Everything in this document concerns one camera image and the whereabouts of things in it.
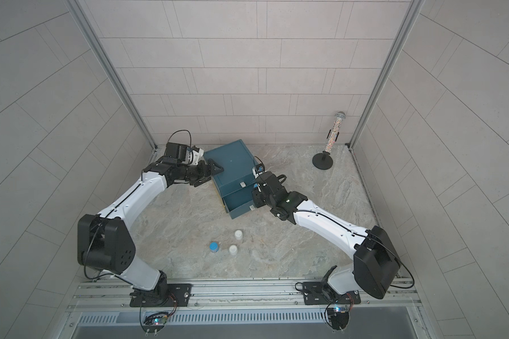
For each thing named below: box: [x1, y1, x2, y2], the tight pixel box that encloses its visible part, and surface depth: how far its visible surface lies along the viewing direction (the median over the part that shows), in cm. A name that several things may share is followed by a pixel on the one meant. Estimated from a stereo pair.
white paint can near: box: [229, 244, 238, 256], surface depth 80 cm
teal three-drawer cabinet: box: [203, 139, 260, 220], surface depth 83 cm
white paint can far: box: [233, 229, 243, 241], surface depth 84 cm
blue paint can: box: [209, 241, 220, 253], surface depth 82 cm
